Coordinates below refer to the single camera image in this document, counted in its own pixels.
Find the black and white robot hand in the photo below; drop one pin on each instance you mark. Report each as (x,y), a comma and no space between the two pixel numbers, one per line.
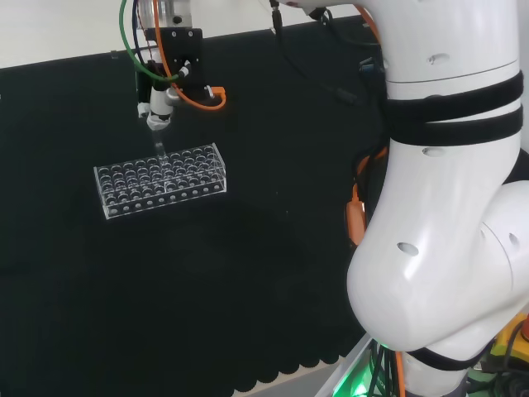
(182,49)

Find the clear glass test tube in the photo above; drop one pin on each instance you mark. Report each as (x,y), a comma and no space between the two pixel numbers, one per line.
(159,149)

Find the clear plastic test tube rack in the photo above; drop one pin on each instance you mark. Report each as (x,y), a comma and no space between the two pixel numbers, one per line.
(161,182)

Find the small clear cloth clip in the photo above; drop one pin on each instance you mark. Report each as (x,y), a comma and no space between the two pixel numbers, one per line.
(114,54)

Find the black bench cloth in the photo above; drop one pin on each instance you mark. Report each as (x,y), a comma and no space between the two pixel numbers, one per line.
(165,281)

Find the yellow stop button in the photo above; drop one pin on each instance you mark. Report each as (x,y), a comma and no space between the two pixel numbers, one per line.
(510,335)

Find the white base frame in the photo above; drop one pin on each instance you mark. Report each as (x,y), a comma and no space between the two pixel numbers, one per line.
(345,368)

